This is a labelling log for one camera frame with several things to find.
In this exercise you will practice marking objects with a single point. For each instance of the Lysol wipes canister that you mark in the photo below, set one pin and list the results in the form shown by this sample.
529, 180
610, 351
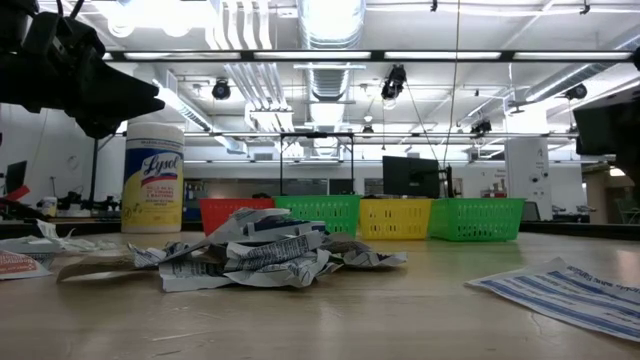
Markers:
152, 190

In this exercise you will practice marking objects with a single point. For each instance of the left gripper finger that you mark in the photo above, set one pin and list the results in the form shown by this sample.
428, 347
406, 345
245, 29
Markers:
102, 130
122, 100

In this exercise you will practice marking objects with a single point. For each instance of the white cup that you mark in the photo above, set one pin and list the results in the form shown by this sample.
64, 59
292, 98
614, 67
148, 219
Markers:
48, 205

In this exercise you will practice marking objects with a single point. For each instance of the blue striped bandage packet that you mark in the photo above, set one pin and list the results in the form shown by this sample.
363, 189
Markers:
560, 295

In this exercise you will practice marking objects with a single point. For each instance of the black background robot arm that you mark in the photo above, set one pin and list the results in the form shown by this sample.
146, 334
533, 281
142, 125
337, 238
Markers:
82, 202

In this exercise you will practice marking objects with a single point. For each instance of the black computer monitor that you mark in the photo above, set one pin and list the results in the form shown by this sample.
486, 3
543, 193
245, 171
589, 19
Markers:
410, 176

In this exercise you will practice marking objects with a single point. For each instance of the small black monitor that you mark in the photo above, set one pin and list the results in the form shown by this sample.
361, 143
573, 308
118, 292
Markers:
15, 176

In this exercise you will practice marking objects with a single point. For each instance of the black background frame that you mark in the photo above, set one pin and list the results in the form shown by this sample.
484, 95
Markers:
316, 134

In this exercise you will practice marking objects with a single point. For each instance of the black overhead camera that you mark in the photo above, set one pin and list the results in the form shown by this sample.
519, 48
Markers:
395, 82

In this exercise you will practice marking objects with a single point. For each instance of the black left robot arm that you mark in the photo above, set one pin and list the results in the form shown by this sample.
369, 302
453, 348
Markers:
15, 12

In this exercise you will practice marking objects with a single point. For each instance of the black ceiling camera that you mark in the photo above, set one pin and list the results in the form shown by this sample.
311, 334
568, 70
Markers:
221, 90

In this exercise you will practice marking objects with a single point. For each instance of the red flat object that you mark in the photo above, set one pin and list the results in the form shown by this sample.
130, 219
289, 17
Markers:
17, 192

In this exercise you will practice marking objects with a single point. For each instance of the green plastic basket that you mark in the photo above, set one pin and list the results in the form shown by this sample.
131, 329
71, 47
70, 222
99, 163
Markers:
475, 220
340, 212

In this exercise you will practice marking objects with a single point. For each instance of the white column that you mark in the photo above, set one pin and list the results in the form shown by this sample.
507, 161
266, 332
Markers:
527, 170

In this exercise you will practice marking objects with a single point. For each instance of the red plastic basket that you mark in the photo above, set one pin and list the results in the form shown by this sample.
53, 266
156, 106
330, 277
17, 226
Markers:
220, 215

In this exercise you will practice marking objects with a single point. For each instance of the yellow plastic basket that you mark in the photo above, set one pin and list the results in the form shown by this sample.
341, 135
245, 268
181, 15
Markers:
395, 220

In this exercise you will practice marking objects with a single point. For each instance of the red white packet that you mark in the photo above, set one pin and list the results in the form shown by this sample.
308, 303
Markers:
20, 265

